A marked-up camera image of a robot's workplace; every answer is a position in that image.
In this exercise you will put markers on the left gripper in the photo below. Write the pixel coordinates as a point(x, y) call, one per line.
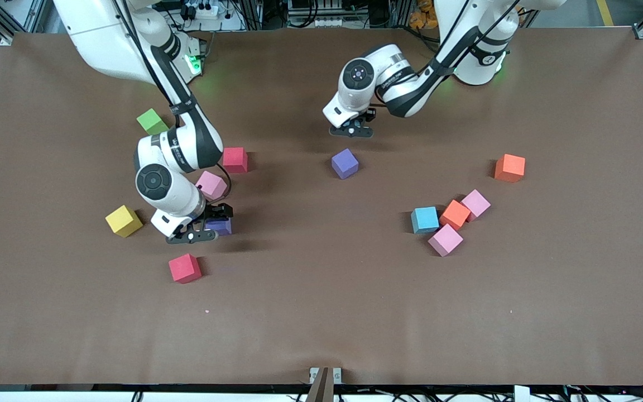
point(367, 116)

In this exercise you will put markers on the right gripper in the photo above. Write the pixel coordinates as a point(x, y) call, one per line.
point(216, 214)

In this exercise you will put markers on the purple foam block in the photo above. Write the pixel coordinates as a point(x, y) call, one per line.
point(345, 163)
point(224, 228)

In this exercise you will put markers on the red foam block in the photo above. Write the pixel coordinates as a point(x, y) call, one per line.
point(185, 268)
point(235, 159)

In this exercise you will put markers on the light blue foam block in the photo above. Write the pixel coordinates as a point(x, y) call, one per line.
point(425, 219)

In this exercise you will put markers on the pink foam block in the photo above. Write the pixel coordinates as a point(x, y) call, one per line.
point(212, 185)
point(476, 203)
point(445, 240)

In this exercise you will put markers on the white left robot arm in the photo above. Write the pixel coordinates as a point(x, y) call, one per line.
point(397, 61)

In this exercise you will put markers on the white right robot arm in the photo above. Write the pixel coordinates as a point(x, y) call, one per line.
point(104, 44)

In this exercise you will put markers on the yellow foam block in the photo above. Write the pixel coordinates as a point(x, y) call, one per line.
point(124, 221)

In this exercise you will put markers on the white power strip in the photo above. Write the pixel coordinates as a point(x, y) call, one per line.
point(207, 11)
point(330, 23)

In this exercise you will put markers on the green foam block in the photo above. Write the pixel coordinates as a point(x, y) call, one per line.
point(151, 121)

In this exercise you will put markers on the bag of orange fruit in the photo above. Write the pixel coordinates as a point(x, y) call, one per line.
point(423, 17)

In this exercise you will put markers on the orange foam block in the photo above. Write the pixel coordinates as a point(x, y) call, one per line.
point(509, 168)
point(455, 214)

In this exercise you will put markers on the paper table cover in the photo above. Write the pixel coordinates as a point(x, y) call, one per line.
point(321, 312)

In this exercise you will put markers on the white tag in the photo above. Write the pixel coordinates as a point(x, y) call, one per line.
point(521, 393)

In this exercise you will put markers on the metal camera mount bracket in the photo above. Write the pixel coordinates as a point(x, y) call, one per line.
point(325, 378)

